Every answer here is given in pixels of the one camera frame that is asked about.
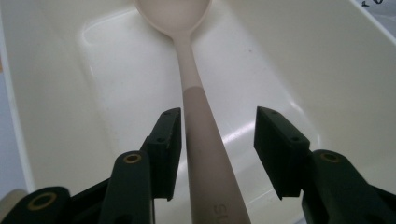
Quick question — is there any white table sheet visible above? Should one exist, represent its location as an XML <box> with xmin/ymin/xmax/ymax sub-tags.
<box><xmin>0</xmin><ymin>69</ymin><xmax>35</xmax><ymax>201</ymax></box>

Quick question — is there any clear smiley plastic bag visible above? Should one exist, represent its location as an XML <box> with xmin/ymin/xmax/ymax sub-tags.
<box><xmin>351</xmin><ymin>0</ymin><xmax>396</xmax><ymax>41</ymax></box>

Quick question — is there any pink spoon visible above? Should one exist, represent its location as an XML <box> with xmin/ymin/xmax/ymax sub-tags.
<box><xmin>134</xmin><ymin>0</ymin><xmax>253</xmax><ymax>224</ymax></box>

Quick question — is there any white plastic bin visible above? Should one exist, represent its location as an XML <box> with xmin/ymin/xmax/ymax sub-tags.
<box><xmin>0</xmin><ymin>0</ymin><xmax>396</xmax><ymax>224</ymax></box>

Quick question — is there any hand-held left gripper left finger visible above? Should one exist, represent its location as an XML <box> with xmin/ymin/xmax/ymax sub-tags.
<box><xmin>139</xmin><ymin>106</ymin><xmax>183</xmax><ymax>202</ymax></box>

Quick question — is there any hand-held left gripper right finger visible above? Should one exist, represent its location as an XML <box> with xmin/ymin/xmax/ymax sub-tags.
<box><xmin>253</xmin><ymin>105</ymin><xmax>312</xmax><ymax>201</ymax></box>

